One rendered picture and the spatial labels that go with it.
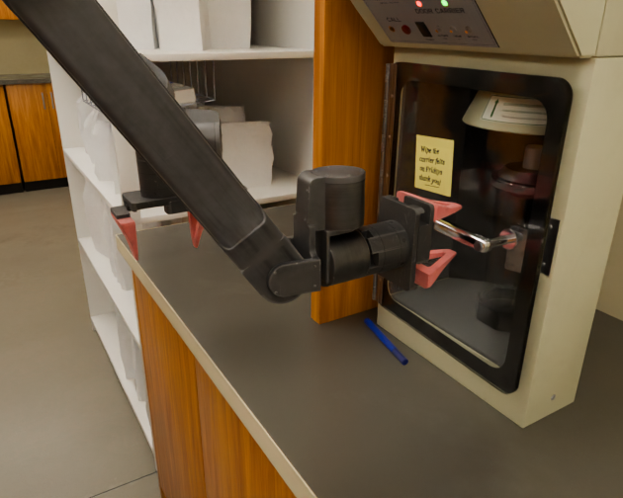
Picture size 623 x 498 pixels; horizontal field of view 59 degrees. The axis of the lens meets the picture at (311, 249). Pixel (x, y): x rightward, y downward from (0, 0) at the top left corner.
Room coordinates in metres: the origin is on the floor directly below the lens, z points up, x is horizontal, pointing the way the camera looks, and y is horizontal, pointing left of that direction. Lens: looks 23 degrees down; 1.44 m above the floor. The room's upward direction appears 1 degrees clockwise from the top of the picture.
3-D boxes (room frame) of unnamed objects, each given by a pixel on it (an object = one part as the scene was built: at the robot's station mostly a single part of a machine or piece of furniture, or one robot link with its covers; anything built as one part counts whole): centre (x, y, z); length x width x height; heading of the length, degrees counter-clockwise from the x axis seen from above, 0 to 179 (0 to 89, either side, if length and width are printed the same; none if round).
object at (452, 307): (0.72, -0.19, 1.19); 0.30 x 0.01 x 0.40; 29
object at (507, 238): (0.64, -0.20, 1.20); 0.10 x 0.05 x 0.03; 29
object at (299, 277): (0.55, 0.00, 1.24); 0.12 x 0.09 x 0.11; 111
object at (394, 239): (0.59, -0.08, 1.20); 0.07 x 0.07 x 0.10; 31
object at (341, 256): (0.56, -0.03, 1.21); 0.07 x 0.06 x 0.07; 121
